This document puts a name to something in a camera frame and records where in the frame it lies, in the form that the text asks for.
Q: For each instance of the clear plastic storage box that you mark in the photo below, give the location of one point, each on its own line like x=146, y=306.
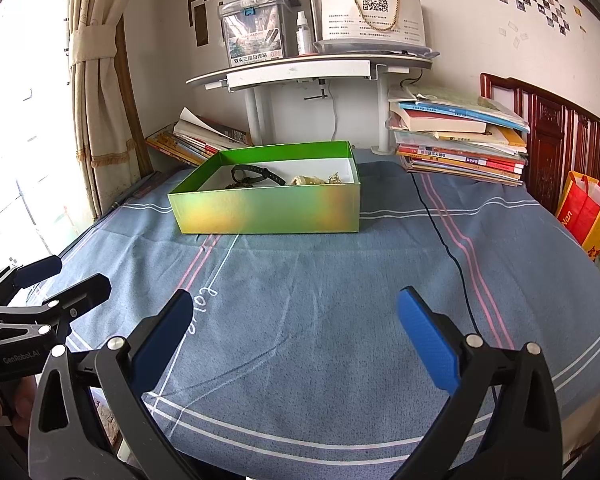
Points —
x=252, y=30

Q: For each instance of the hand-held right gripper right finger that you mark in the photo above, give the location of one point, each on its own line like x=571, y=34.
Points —
x=430, y=342

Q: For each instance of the leaning pile of magazines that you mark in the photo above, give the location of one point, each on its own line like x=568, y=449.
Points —
x=195, y=142

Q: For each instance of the clear plastic tray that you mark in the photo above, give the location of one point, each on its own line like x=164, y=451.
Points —
x=405, y=50

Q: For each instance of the white spray bottle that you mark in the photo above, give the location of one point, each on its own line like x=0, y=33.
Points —
x=304, y=35

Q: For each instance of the black wrist watch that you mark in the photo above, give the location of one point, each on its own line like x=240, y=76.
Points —
x=252, y=175

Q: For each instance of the blue striped tablecloth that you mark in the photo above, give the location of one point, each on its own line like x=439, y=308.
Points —
x=305, y=285

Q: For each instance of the cream wrist watch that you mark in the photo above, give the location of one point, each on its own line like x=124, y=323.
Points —
x=307, y=179

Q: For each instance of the red wooden bench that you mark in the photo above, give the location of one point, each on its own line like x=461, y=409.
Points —
x=550, y=130

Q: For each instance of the beige curtain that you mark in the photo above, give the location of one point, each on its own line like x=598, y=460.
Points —
x=105, y=85

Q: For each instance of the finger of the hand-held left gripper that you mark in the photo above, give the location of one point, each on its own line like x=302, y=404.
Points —
x=87, y=292
x=40, y=268

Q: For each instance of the white desk shelf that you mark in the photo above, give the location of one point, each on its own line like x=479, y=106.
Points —
x=305, y=70

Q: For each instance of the red and yellow shopping bag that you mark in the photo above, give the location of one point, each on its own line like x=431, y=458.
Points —
x=585, y=215

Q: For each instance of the dark wall decal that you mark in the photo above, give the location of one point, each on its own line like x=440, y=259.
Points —
x=197, y=5

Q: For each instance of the tall stack of books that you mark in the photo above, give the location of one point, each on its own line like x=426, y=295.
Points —
x=455, y=135

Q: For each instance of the white paper bag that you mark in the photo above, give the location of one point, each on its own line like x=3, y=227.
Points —
x=375, y=15

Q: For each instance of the person's left hand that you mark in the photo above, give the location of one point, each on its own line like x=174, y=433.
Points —
x=10, y=402

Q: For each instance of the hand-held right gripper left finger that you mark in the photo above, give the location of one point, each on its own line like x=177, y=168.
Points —
x=164, y=340

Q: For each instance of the green cardboard box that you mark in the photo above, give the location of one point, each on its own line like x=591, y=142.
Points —
x=265, y=210

